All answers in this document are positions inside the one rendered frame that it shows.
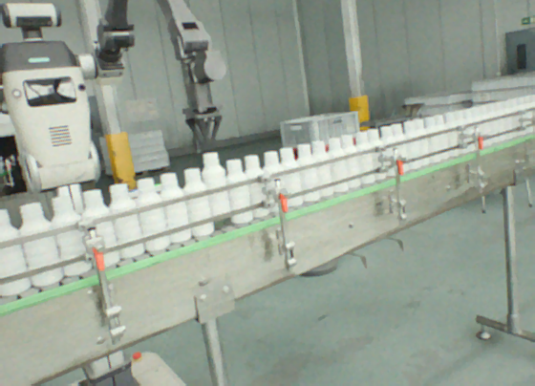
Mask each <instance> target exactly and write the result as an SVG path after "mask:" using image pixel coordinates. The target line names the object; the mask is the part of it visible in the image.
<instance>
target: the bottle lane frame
mask: <svg viewBox="0 0 535 386"><path fill-rule="evenodd" d="M527 143H528V144H529V146H528V148H529V151H535V144H534V134H533V135H529V136H527V137H524V138H520V139H515V140H512V141H510V142H507V143H505V144H502V145H498V146H496V147H492V148H489V149H486V150H482V151H480V160H481V171H482V172H483V173H484V175H483V177H482V182H483V183H484V189H482V190H481V193H477V189H476V188H475V185H472V184H471V182H469V177H468V175H470V174H472V173H471V172H470V171H468V163H469V162H471V164H472V172H476V162H475V154H472V155H470V156H466V157H463V158H460V159H454V160H451V161H447V162H443V163H441V164H437V165H435V166H432V167H429V168H426V169H423V170H420V171H416V172H415V173H411V174H408V175H405V176H402V177H400V178H401V188H402V199H403V200H404V201H405V202H406V205H405V214H406V215H407V220H406V221H404V225H399V221H398V219H397V215H394V213H393V212H391V206H390V203H395V208H396V211H395V213H398V207H397V206H396V202H393V201H392V199H390V196H389V191H390V190H392V189H393V190H394V199H395V200H397V196H396V179H394V180H391V181H386V182H383V183H379V184H377V185H374V186H371V187H368V188H366V189H363V190H359V191H356V192H354V193H351V194H348V195H345V196H342V197H336V198H333V199H329V200H326V201H324V202H322V203H316V204H314V205H311V206H306V207H304V208H301V209H298V210H297V209H296V210H295V211H292V212H290V213H286V224H287V231H288V237H289V240H291V241H293V243H294V249H293V254H294V258H295V259H296V266H294V267H292V272H287V270H286V267H285V260H286V259H285V258H284V257H283V254H282V255H281V254H280V248H279V244H282V242H281V239H278V235H277V228H280V227H281V223H280V216H278V217H273V218H272V219H269V220H266V221H262V222H261V223H258V224H255V225H249V226H246V227H244V228H241V229H240V228H238V229H237V230H235V231H232V232H229V233H224V234H223V235H220V236H217V237H210V238H208V239H205V240H202V241H197V243H194V244H191V245H188V246H182V247H180V248H177V249H174V250H171V251H168V250H166V252H164V253H162V254H160V255H157V256H152V255H151V257H150V258H148V259H145V260H141V261H138V262H137V261H135V262H134V263H133V264H130V265H127V266H124V267H118V268H116V269H113V270H110V271H107V272H106V276H107V281H108V285H113V286H114V291H115V296H116V298H114V301H113V303H114V304H117V305H118V307H121V309H122V311H121V312H120V318H121V323H122V326H124V328H125V332H123V337H121V338H120V343H119V344H117V345H113V344H112V339H111V336H110V333H109V326H108V322H107V317H106V314H105V310H104V305H103V301H102V296H101V292H100V287H99V283H98V279H97V274H96V275H93V276H89V277H86V278H81V279H80V278H79V279H80V280H78V281H75V282H72V283H70V284H67V285H63V284H62V285H59V287H57V288H54V289H49V290H46V291H43V290H42V291H40V292H39V293H38V294H35V295H32V296H29V297H26V298H20V299H18V298H17V300H16V301H14V302H11V303H8V304H6V305H0V386H38V385H40V384H43V383H45V382H47V381H49V380H51V379H53V378H56V377H58V376H63V375H65V374H68V373H70V372H73V371H75V370H77V369H80V368H82V367H84V366H86V365H88V364H90V363H93V362H95V361H97V360H100V359H101V358H103V357H106V356H108V355H110V354H114V353H116V352H119V351H121V350H123V349H125V348H127V347H129V346H132V345H136V344H139V343H140V342H143V341H145V340H147V339H150V338H152V337H154V336H157V335H159V334H161V333H163V332H166V331H169V330H171V329H173V328H176V327H178V326H179V325H182V324H184V323H186V322H189V321H191V320H193V319H196V318H198V317H199V315H198V311H197V305H196V300H195V294H196V292H197V290H198V288H199V287H200V286H202V285H204V284H207V283H210V282H212V281H215V280H217V279H220V278H223V277H225V278H226V279H228V280H229V281H230V282H231V285H232V290H233V296H234V302H237V301H240V300H242V299H244V298H246V297H248V296H249V295H252V294H254V293H256V292H259V291H261V290H265V289H267V288H269V287H272V286H274V285H276V284H279V283H281V282H284V281H285V280H287V279H289V278H291V277H293V276H296V275H298V274H303V273H305V272H307V271H310V270H312V269H314V268H318V267H320V266H323V265H325V264H326V263H328V262H330V261H332V260H335V259H337V258H339V257H342V256H344V255H346V254H349V253H351V252H354V251H356V250H358V249H361V248H363V247H365V246H367V245H369V244H372V243H374V242H376V241H379V240H381V239H383V238H386V237H388V236H390V235H393V234H397V233H399V232H401V231H402V230H405V229H407V228H409V227H412V226H414V225H418V224H420V223H423V222H425V221H427V220H430V219H432V218H434V217H437V216H438V215H439V214H442V213H444V212H446V211H449V210H451V209H453V208H456V207H458V206H460V205H463V204H466V203H469V202H471V201H472V200H475V199H477V198H478V197H481V196H483V195H488V194H490V193H493V192H495V191H497V190H500V189H502V188H504V187H506V186H508V185H510V184H512V183H514V167H515V164H518V163H521V162H523V161H525V163H526V168H527V176H528V177H529V176H532V175H534V174H535V165H534V162H530V161H528V160H527V159H526V154H529V159H530V160H531V161H535V156H534V155H533V153H529V152H528V151H526V147H525V145H526V144H527ZM472 183H477V178H476V177H475V175H474V174H472Z"/></svg>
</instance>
